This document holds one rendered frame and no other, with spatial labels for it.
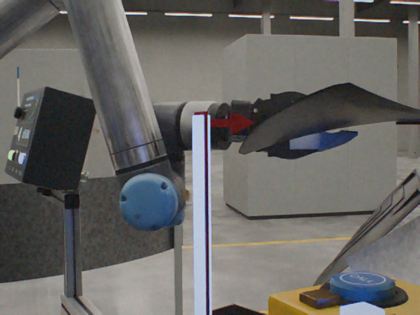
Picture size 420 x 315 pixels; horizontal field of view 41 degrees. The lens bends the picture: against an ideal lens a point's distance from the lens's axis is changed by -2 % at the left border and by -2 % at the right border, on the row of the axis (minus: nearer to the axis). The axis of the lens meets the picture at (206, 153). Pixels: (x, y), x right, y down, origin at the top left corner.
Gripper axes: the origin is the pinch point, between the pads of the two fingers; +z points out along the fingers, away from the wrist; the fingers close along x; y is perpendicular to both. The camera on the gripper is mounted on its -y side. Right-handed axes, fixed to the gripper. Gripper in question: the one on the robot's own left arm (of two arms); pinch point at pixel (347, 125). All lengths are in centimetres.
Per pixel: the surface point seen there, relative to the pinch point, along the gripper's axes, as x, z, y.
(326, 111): -0.2, 0.6, -13.5
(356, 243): 16.8, -1.0, 14.4
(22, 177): 10, -61, 4
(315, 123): 0.6, -1.9, -8.9
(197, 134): 3.4, -9.7, -24.1
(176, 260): 51, -122, 177
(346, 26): -309, -238, 1051
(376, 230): 14.4, 2.5, 11.8
